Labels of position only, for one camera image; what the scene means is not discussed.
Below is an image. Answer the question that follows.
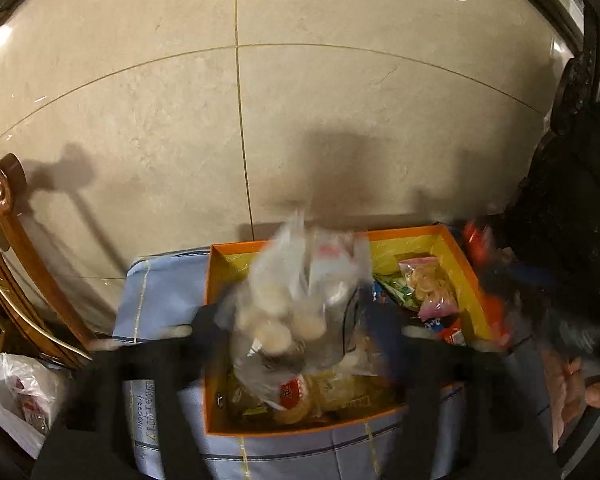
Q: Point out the white plastic bag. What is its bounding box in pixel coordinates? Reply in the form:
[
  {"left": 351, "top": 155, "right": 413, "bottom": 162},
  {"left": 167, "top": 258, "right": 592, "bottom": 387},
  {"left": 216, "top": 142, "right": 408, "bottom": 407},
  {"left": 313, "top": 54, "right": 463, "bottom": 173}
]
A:
[{"left": 0, "top": 350, "right": 73, "bottom": 461}]

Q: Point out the pink snack packet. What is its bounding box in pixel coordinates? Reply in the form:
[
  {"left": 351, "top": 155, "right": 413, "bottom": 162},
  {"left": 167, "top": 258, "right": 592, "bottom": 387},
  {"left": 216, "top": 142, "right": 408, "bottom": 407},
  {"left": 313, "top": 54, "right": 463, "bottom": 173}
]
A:
[{"left": 397, "top": 256, "right": 458, "bottom": 318}]

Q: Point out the red snack packet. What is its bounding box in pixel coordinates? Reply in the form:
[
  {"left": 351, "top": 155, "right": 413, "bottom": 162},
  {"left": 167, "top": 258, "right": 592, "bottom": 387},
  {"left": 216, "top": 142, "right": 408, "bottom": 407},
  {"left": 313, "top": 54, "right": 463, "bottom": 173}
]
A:
[{"left": 462, "top": 220, "right": 513, "bottom": 356}]

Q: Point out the yellow snack packet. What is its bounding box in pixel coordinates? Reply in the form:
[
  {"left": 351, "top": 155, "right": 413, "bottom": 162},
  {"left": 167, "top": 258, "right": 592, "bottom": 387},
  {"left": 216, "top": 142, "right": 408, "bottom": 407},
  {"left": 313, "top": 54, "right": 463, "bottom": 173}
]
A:
[{"left": 305, "top": 370, "right": 398, "bottom": 413}]

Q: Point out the dark blue snack packet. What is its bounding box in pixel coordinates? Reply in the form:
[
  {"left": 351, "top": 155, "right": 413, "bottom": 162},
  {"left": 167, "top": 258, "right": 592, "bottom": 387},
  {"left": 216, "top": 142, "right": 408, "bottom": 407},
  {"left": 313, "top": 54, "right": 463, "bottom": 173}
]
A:
[{"left": 419, "top": 314, "right": 465, "bottom": 345}]

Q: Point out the dark carved wooden furniture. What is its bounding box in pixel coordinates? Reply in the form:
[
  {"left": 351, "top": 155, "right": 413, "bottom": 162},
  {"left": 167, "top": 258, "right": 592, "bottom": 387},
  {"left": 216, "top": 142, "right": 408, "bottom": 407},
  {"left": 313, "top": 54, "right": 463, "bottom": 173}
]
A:
[{"left": 550, "top": 0, "right": 600, "bottom": 136}]

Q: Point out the clear bag of biscuits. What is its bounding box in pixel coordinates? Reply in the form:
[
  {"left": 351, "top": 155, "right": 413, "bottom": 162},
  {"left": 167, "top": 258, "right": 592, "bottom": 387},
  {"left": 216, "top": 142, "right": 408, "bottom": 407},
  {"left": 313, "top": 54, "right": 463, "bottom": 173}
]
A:
[{"left": 230, "top": 212, "right": 376, "bottom": 401}]

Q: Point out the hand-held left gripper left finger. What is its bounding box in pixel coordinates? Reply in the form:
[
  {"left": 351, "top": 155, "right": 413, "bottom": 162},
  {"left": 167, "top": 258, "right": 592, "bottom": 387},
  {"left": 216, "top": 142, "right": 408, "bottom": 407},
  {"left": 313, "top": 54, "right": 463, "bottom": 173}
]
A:
[{"left": 30, "top": 305, "right": 231, "bottom": 480}]

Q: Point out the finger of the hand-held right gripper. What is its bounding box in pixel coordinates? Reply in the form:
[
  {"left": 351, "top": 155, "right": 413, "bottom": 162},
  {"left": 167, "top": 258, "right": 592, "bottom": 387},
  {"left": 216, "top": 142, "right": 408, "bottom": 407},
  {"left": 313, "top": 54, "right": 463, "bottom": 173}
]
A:
[{"left": 475, "top": 255, "right": 548, "bottom": 356}]

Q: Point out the blue checked cloth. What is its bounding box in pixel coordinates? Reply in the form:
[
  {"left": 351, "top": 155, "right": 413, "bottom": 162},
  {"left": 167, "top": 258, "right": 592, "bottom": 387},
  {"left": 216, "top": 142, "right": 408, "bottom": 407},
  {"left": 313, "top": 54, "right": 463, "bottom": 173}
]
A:
[{"left": 112, "top": 247, "right": 551, "bottom": 480}]

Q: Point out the round biscuit packet red label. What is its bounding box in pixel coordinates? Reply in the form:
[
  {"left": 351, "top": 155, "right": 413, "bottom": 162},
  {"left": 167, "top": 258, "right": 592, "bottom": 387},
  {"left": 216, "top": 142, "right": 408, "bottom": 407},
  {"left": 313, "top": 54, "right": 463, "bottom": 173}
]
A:
[{"left": 274, "top": 375, "right": 315, "bottom": 425}]

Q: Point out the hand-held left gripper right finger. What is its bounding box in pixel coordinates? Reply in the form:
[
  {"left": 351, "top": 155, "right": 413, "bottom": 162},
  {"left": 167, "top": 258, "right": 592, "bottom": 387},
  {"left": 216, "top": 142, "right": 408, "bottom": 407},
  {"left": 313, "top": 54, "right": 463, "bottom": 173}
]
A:
[{"left": 365, "top": 305, "right": 561, "bottom": 480}]

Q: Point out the green snack packet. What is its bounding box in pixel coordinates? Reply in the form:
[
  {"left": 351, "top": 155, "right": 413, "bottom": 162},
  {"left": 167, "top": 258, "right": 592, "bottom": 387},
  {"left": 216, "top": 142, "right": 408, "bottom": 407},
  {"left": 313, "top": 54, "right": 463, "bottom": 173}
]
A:
[{"left": 375, "top": 272, "right": 421, "bottom": 308}]

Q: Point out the carved wooden chair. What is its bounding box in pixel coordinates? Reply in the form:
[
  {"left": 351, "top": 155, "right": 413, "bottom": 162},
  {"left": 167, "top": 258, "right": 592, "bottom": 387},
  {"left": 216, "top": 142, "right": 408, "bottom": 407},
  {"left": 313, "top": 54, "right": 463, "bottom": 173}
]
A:
[{"left": 0, "top": 154, "right": 93, "bottom": 366}]

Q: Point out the pink cloth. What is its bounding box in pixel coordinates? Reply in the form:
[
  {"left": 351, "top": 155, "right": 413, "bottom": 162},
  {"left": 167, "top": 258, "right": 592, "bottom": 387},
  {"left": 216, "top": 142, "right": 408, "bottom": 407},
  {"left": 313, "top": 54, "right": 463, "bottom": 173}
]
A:
[{"left": 540, "top": 347, "right": 568, "bottom": 456}]

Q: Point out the orange cardboard box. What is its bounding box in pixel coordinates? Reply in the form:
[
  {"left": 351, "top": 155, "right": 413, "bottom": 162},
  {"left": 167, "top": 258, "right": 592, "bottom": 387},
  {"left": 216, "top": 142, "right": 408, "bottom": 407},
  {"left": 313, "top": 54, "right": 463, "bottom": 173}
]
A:
[{"left": 202, "top": 224, "right": 511, "bottom": 436}]

